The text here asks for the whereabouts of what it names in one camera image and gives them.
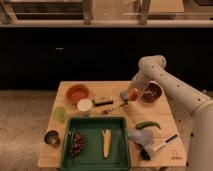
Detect green chili pepper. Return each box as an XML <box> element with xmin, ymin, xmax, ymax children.
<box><xmin>135</xmin><ymin>121</ymin><xmax>161</xmax><ymax>130</ymax></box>

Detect metal cup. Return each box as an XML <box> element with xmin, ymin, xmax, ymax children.
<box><xmin>44</xmin><ymin>130</ymin><xmax>60</xmax><ymax>147</ymax></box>

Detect grey cloth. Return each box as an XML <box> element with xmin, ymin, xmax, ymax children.
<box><xmin>128</xmin><ymin>130</ymin><xmax>153</xmax><ymax>146</ymax></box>

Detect yellow corn cob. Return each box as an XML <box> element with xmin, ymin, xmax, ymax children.
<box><xmin>102</xmin><ymin>129</ymin><xmax>112</xmax><ymax>158</ymax></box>

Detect purple grapes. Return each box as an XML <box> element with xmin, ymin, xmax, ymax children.
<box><xmin>70</xmin><ymin>132</ymin><xmax>85</xmax><ymax>158</ymax></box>

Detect green cup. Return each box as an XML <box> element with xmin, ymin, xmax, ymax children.
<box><xmin>53</xmin><ymin>107</ymin><xmax>66</xmax><ymax>122</ymax></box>

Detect dark brown bowl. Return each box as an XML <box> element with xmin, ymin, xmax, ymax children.
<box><xmin>142</xmin><ymin>83</ymin><xmax>162</xmax><ymax>103</ymax></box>

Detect blue sponge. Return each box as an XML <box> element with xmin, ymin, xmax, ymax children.
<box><xmin>120</xmin><ymin>90</ymin><xmax>128</xmax><ymax>101</ymax></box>

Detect wooden table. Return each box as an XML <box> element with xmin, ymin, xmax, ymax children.
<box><xmin>37</xmin><ymin>81</ymin><xmax>186</xmax><ymax>168</ymax></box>

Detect green tray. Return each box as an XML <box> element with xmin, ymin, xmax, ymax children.
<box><xmin>60</xmin><ymin>117</ymin><xmax>131</xmax><ymax>171</ymax></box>

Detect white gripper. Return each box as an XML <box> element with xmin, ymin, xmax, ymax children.
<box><xmin>129</xmin><ymin>72</ymin><xmax>150</xmax><ymax>94</ymax></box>

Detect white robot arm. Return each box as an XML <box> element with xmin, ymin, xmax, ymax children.
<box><xmin>130</xmin><ymin>55</ymin><xmax>213</xmax><ymax>171</ymax></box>

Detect black brush block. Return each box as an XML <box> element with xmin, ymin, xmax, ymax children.
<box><xmin>94</xmin><ymin>97</ymin><xmax>113</xmax><ymax>107</ymax></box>

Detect white cup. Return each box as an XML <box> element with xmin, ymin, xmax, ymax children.
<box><xmin>77</xmin><ymin>99</ymin><xmax>93</xmax><ymax>113</ymax></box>

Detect white handled knife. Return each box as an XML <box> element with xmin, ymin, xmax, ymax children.
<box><xmin>140</xmin><ymin>134</ymin><xmax>178</xmax><ymax>160</ymax></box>

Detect orange bowl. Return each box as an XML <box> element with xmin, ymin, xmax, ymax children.
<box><xmin>66</xmin><ymin>84</ymin><xmax>89</xmax><ymax>104</ymax></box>

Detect red apple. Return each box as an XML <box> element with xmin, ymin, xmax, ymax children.
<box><xmin>128</xmin><ymin>88</ymin><xmax>140</xmax><ymax>101</ymax></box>

